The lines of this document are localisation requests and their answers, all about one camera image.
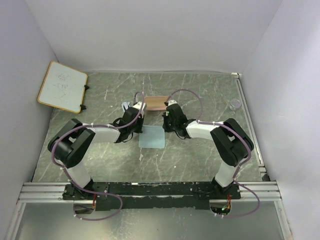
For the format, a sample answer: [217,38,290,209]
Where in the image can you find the white sunglasses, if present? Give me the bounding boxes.
[121,102,131,112]

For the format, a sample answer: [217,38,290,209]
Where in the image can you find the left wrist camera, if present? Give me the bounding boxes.
[133,101,147,111]

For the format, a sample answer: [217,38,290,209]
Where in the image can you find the clear plastic cup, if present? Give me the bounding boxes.
[229,98,242,111]

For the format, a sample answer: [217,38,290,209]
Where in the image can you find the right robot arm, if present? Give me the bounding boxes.
[162,100,254,199]

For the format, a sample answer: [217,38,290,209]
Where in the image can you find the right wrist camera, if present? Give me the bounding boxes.
[164,100,177,107]

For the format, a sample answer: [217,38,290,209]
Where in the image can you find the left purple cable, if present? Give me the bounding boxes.
[51,91,124,221]

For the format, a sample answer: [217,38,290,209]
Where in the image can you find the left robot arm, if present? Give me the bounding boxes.
[47,101,146,200]

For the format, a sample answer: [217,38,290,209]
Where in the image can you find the aluminium rail frame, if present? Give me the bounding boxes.
[8,72,293,240]

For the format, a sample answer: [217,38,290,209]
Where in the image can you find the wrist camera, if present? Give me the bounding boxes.
[164,100,177,107]
[133,101,147,111]

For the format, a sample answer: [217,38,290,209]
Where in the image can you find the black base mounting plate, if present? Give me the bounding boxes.
[62,181,241,211]

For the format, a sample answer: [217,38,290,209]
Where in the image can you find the small whiteboard orange frame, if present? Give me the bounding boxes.
[37,61,90,114]

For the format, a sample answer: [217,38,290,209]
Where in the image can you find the pink glasses case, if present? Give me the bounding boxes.
[144,96,168,111]

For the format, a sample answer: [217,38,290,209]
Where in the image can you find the light blue cleaning cloth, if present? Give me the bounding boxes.
[138,125,165,149]

